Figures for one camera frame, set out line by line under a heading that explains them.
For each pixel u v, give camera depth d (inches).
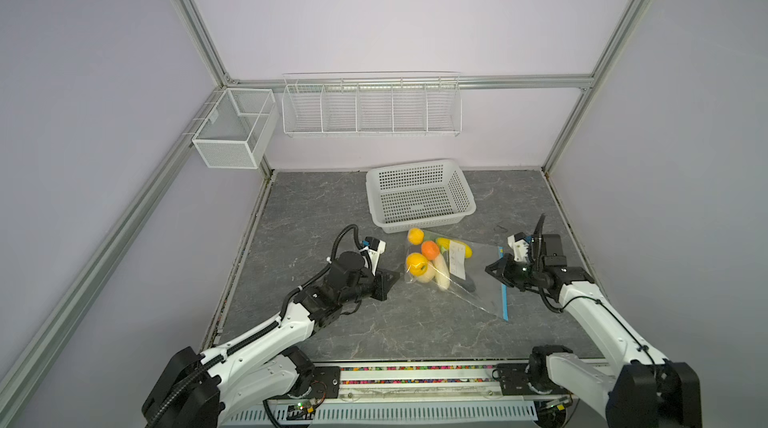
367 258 26.8
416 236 36.4
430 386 29.1
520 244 31.0
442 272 35.4
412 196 44.1
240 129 40.0
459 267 33.9
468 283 35.1
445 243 36.9
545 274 24.1
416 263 32.0
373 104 38.3
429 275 34.1
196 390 15.6
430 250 35.0
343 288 23.9
